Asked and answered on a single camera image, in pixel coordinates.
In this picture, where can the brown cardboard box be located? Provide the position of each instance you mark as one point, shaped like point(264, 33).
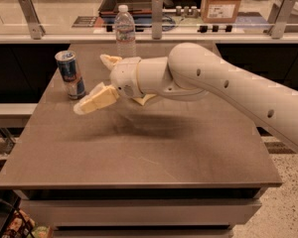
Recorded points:
point(219, 11)

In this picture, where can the green yellow sponge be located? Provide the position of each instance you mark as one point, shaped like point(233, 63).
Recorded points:
point(142, 100)

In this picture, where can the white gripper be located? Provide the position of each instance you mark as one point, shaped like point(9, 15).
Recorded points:
point(125, 77)

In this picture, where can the black open case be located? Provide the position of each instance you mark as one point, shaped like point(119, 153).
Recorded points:
point(130, 0)

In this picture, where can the red bull can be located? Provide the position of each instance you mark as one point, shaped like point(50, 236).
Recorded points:
point(70, 72)

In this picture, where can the middle metal glass bracket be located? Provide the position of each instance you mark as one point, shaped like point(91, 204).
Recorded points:
point(157, 6)

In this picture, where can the snack rack lower left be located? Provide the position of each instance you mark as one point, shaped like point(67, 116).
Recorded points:
point(22, 225)

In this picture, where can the clear plastic water bottle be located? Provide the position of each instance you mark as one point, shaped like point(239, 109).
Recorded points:
point(125, 33)

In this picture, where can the metal glass bracket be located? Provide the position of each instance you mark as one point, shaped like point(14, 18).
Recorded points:
point(279, 24)
point(157, 6)
point(35, 27)

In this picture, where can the right metal glass bracket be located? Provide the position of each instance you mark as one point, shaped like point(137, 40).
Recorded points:
point(279, 24)

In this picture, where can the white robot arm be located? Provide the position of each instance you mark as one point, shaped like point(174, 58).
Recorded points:
point(188, 73)

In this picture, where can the left metal glass bracket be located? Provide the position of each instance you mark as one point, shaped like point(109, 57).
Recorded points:
point(35, 27)

